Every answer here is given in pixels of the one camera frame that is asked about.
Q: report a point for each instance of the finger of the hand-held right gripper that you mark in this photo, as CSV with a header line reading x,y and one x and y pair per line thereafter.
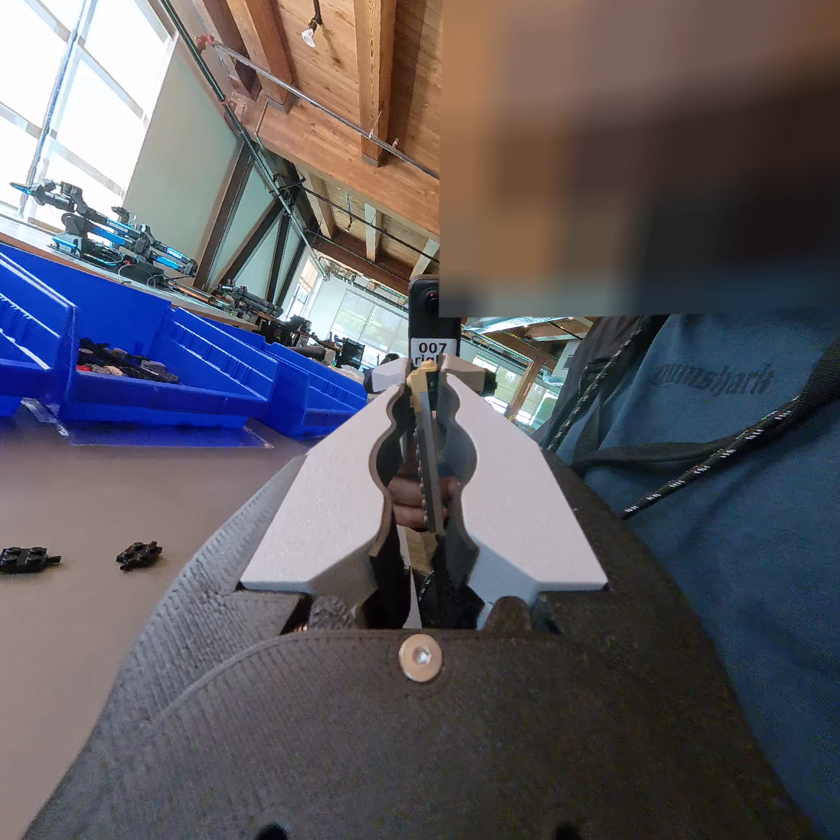
x,y
390,377
469,377

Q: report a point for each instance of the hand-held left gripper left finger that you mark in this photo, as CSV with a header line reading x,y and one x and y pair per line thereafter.
x,y
315,518

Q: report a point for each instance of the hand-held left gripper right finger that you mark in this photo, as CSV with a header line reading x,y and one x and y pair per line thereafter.
x,y
531,525

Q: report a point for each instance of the grey and tan brick beam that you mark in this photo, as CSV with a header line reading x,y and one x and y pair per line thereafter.
x,y
433,459

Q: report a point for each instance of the black brick axle plate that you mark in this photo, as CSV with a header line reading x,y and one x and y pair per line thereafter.
x,y
26,559
139,555

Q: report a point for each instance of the person's right hand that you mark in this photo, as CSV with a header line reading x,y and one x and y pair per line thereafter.
x,y
401,502

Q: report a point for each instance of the blue plastic storage bin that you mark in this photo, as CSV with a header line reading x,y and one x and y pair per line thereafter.
x,y
315,407
33,341
164,410

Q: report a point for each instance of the black jacket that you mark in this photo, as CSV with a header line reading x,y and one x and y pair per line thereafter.
x,y
590,367

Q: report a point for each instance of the person in blue hoodie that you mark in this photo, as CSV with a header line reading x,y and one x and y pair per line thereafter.
x,y
722,590

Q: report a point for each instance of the pile of dark brick pieces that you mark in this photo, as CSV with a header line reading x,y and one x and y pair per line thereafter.
x,y
124,364

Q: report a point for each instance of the white ceiling spotlight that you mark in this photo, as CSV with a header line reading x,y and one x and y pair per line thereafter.
x,y
310,33

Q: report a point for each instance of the long wooden worktable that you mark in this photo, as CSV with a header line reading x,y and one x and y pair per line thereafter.
x,y
26,233

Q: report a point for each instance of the large window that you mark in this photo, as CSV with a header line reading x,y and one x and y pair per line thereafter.
x,y
111,65

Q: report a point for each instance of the silver ventilation duct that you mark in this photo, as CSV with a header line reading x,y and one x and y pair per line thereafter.
x,y
512,325

